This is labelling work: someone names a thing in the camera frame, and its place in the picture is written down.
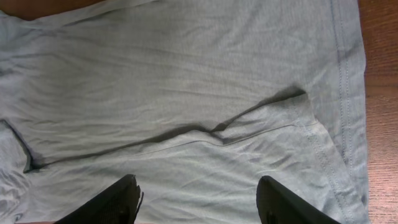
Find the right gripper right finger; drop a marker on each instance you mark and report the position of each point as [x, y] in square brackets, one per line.
[276, 204]

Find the light blue t-shirt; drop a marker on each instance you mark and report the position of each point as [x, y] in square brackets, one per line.
[197, 99]

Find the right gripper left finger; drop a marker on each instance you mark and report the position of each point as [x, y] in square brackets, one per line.
[118, 204]

